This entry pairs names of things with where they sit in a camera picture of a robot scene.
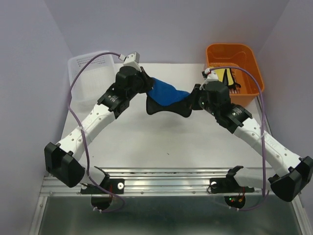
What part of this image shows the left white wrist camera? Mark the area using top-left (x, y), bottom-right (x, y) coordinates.
top-left (118, 52), bottom-right (140, 70)

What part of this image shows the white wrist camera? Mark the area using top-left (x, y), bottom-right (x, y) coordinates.
top-left (200, 68), bottom-right (219, 90)
top-left (118, 52), bottom-right (140, 70)

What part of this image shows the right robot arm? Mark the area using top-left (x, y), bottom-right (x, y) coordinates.
top-left (191, 81), bottom-right (313, 202)

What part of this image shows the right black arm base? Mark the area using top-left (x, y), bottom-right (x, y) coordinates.
top-left (207, 177), bottom-right (255, 194)

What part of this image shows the aluminium mounting rail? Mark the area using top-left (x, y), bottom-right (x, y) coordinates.
top-left (40, 167), bottom-right (261, 197)

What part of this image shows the orange plastic basket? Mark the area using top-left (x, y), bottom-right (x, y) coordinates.
top-left (206, 43), bottom-right (265, 107)

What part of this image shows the yellow towel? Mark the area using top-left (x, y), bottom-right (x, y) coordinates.
top-left (215, 68), bottom-right (241, 90)

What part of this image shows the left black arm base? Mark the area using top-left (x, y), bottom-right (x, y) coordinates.
top-left (80, 178), bottom-right (125, 195)

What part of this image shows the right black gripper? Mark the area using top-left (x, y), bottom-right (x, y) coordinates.
top-left (184, 83), bottom-right (219, 117)

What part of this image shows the white perforated basket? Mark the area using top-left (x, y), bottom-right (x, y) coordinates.
top-left (67, 51), bottom-right (116, 109)

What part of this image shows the blue towel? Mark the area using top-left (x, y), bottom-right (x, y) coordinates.
top-left (146, 78), bottom-right (192, 118)

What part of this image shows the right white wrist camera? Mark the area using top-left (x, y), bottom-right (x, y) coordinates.
top-left (200, 68), bottom-right (219, 90)

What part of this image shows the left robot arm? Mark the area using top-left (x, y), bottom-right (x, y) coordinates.
top-left (44, 66), bottom-right (154, 193)

